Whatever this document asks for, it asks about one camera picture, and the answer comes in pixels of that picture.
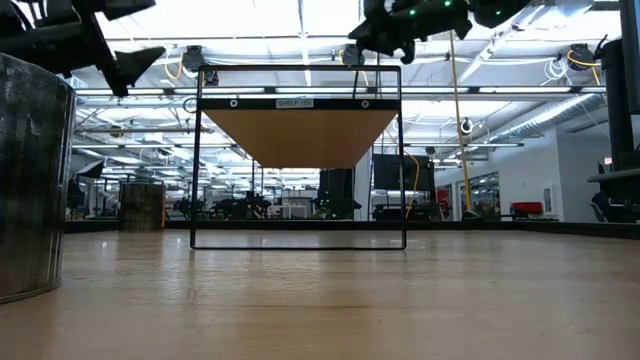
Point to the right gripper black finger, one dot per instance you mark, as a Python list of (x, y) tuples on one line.
[(375, 37)]

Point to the grey standing desk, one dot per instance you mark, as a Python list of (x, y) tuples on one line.
[(615, 176)]

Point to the silver ventilation duct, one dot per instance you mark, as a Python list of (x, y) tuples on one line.
[(545, 117)]

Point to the black frame shelf wooden top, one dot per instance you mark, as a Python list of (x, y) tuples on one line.
[(300, 135)]

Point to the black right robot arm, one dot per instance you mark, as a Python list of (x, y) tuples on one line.
[(505, 15)]

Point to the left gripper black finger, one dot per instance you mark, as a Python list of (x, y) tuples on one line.
[(125, 7), (135, 62)]

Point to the grey metal cylinder container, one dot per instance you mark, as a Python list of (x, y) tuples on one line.
[(30, 175)]

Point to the black wall screen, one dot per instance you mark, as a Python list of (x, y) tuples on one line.
[(395, 172)]

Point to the black standing panel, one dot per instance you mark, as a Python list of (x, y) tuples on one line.
[(336, 187)]

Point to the black aluminium rig frame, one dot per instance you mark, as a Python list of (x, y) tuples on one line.
[(450, 226)]

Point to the red bin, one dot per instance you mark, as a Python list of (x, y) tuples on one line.
[(527, 207)]

